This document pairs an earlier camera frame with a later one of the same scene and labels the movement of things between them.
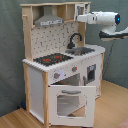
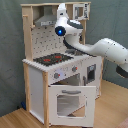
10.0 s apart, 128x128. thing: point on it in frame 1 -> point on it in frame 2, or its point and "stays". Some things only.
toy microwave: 79,9 stays
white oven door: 71,105 stays
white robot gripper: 90,18 -> 62,17
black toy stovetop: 50,59 stays
